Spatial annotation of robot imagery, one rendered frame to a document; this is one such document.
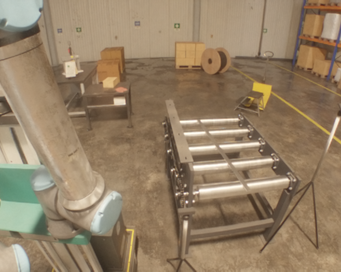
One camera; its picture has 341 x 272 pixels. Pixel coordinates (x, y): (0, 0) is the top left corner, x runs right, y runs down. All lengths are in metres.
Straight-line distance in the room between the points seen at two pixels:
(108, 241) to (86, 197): 0.98
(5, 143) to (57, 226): 0.44
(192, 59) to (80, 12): 6.19
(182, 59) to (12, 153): 8.58
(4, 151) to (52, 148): 0.64
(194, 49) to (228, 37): 3.78
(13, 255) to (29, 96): 0.37
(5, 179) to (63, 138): 0.65
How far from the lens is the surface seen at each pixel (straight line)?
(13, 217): 1.14
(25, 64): 0.44
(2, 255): 0.61
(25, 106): 0.47
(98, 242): 1.64
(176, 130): 1.88
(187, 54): 9.27
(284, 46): 14.37
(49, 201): 0.80
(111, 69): 7.41
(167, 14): 11.83
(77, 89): 5.96
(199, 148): 2.14
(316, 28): 12.25
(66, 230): 0.92
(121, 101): 4.35
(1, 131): 1.08
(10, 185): 1.14
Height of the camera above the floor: 2.08
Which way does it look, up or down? 30 degrees down
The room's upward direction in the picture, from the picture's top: straight up
